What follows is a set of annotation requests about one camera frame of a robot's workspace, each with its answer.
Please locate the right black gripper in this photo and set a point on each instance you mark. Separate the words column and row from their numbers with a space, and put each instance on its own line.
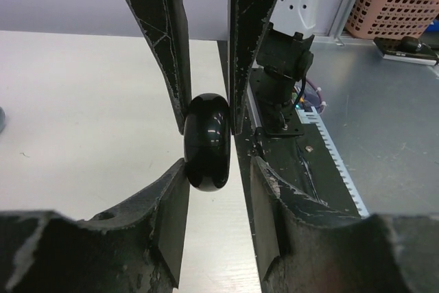
column 164, row 26

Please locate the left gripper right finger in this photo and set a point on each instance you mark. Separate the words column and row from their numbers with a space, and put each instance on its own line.
column 304, row 246

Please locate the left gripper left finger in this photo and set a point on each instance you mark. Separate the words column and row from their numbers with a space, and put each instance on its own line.
column 134, row 246

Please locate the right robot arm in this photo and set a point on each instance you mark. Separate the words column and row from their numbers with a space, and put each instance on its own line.
column 291, row 32

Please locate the pink laundry basket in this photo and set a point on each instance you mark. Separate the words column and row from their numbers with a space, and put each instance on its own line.
column 392, row 19

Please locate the black device on floor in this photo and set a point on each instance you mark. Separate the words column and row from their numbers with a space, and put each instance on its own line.
column 408, row 49

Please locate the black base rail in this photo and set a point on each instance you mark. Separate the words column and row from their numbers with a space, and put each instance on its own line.
column 273, row 131

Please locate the blue cable duct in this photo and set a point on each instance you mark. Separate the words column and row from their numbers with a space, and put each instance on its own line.
column 313, row 117

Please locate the right aluminium frame post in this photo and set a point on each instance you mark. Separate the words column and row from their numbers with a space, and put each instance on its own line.
column 340, row 19

